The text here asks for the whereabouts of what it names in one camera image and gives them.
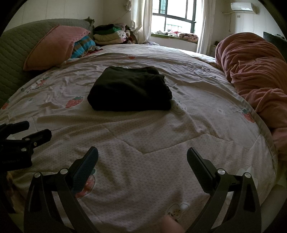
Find black sweater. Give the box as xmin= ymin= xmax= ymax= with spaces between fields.
xmin=87 ymin=66 xmax=173 ymax=112

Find white air conditioner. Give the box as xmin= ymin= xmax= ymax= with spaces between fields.
xmin=230 ymin=2 xmax=259 ymax=11

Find clothes on window sill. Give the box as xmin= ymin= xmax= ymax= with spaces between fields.
xmin=151 ymin=30 xmax=199 ymax=41

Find pink pillow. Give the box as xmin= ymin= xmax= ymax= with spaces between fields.
xmin=23 ymin=25 xmax=91 ymax=72

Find green quilted headboard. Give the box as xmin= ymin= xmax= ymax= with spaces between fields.
xmin=0 ymin=18 xmax=95 ymax=108

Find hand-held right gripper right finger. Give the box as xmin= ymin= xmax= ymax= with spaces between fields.
xmin=186 ymin=147 xmax=263 ymax=233

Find stack of folded clothes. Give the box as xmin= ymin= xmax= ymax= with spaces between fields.
xmin=93 ymin=23 xmax=135 ymax=45

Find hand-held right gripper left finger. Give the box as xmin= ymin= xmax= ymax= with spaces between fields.
xmin=23 ymin=146 xmax=99 ymax=233

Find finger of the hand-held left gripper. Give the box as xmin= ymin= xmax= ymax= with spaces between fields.
xmin=0 ymin=121 xmax=30 ymax=140
xmin=4 ymin=129 xmax=52 ymax=155

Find strawberry print quilt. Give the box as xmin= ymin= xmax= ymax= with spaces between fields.
xmin=0 ymin=44 xmax=278 ymax=233

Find white curtain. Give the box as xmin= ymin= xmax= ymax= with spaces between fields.
xmin=132 ymin=0 xmax=153 ymax=44
xmin=196 ymin=0 xmax=216 ymax=54

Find person's right hand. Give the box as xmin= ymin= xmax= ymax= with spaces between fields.
xmin=161 ymin=215 xmax=185 ymax=233

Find dark framed window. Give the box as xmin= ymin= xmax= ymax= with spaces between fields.
xmin=152 ymin=0 xmax=199 ymax=34

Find pink fleece blanket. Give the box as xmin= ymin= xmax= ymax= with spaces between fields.
xmin=215 ymin=32 xmax=287 ymax=155

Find blue striped cloth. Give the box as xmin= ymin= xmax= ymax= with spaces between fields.
xmin=71 ymin=36 xmax=97 ymax=59

